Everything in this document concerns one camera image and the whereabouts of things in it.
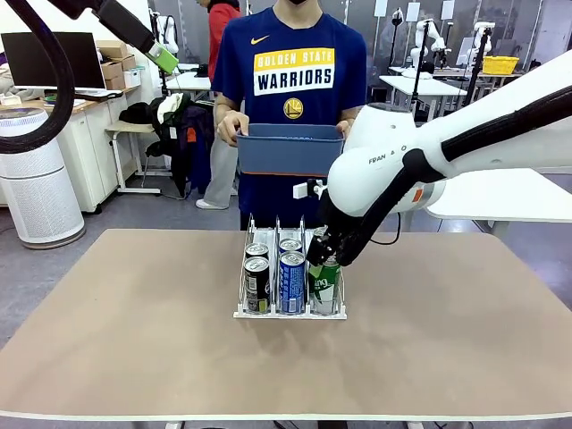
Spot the black pole stand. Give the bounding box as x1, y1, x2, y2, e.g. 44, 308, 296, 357
404, 20, 433, 122

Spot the white background table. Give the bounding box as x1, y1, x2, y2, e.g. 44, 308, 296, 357
164, 71, 214, 104
379, 74, 468, 124

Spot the black beverage can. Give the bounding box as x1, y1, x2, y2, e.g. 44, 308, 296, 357
243, 257, 272, 315
244, 242, 270, 263

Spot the blue plastic bin orange handle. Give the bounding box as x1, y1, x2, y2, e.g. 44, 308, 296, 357
235, 123, 346, 178

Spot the large white table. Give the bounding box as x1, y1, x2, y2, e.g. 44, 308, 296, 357
424, 167, 572, 238

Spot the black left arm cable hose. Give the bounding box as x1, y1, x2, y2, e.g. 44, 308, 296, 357
0, 0, 76, 156

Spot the black tripod stand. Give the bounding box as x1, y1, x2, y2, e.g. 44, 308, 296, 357
458, 26, 492, 111

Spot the white cylindrical air purifier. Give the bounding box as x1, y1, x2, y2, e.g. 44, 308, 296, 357
0, 106, 86, 250

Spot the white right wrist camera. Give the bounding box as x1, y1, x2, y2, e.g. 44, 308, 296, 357
292, 178, 330, 200

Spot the black computer monitor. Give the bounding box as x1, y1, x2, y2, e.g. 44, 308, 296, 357
1, 32, 108, 93

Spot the person's right hand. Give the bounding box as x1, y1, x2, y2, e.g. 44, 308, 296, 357
216, 110, 250, 147

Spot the person's left hand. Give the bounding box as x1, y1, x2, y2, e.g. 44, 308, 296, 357
335, 116, 358, 139

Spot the white can dispenser rack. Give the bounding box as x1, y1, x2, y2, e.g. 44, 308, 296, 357
232, 214, 349, 322

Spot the small white side table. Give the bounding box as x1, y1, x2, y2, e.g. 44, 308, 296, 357
105, 120, 180, 198

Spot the chair with piled clothes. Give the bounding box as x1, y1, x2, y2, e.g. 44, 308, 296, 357
119, 92, 220, 200

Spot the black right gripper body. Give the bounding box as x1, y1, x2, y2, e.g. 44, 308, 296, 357
316, 189, 349, 251

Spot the person in navy blue shirt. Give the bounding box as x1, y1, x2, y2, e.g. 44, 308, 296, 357
210, 0, 372, 233

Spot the person in red jacket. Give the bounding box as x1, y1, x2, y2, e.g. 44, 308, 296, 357
195, 0, 245, 211

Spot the low wooden shelf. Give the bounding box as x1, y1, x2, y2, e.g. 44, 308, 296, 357
475, 73, 531, 102

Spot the yellow plastic crate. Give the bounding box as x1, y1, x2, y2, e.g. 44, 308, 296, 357
481, 55, 520, 76

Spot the person's right forearm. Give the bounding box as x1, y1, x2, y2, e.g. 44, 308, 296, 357
214, 91, 245, 118

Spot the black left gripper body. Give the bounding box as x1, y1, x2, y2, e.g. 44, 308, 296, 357
46, 0, 106, 21

